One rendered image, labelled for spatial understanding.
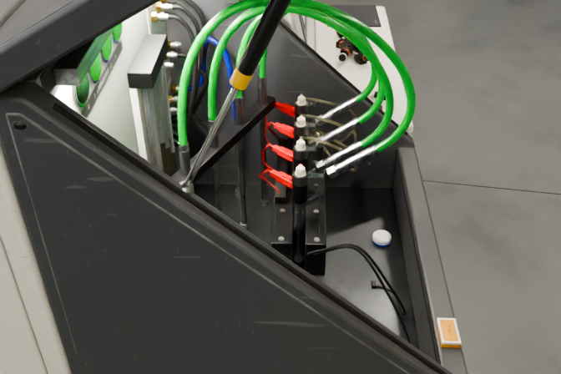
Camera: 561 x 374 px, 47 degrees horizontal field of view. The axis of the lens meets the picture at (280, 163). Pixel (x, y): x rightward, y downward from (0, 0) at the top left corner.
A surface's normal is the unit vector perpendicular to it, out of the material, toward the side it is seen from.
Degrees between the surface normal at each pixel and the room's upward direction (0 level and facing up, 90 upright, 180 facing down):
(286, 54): 90
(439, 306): 0
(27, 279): 90
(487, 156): 0
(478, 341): 0
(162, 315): 90
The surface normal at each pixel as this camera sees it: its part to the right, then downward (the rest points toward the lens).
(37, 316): -0.04, 0.59
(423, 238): 0.00, -0.81
